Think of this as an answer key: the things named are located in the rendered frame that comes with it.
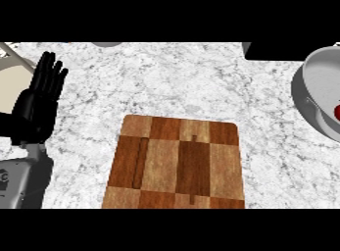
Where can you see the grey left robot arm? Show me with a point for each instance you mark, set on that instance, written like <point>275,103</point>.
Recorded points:
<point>18,183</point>

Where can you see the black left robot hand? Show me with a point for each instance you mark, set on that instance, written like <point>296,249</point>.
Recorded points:
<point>34,111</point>

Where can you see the brown wooden cutting board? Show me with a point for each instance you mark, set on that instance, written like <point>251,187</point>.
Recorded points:
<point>176,163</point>

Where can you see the black box appliance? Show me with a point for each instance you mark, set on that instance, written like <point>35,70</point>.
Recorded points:
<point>278,50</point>

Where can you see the beige basin with grey rim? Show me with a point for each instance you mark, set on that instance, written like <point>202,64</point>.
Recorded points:
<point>3,88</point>

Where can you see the grey round object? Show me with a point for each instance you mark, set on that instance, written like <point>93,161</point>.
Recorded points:
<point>105,43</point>

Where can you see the grey metal pot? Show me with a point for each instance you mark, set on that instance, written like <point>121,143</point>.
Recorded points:
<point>324,78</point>

